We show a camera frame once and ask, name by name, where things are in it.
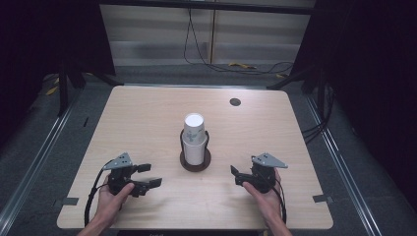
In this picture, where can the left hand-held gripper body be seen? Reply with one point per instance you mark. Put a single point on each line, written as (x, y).
(122, 173)

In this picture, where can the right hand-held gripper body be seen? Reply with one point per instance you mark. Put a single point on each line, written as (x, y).
(264, 177)

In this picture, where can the person's right hand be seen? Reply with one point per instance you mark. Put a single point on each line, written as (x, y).
(267, 203)

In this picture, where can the person's left hand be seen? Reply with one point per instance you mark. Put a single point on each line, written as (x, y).
(109, 205)

